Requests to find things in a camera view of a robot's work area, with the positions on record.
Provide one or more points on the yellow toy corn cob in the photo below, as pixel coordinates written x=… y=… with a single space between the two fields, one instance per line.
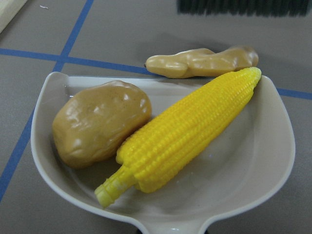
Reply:
x=156 y=152

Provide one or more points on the brown toy potato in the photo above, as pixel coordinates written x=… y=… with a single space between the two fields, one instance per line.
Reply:
x=92 y=125

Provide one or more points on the tan toy ginger root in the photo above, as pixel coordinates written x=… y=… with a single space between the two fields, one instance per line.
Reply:
x=202 y=62

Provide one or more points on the beige plastic dustpan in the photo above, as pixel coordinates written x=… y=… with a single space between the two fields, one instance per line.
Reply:
x=204 y=151

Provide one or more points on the beige hand brush black bristles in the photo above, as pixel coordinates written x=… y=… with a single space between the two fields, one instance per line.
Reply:
x=267 y=8

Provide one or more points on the wooden cutting board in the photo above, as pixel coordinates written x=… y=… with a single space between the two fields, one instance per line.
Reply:
x=8 y=10

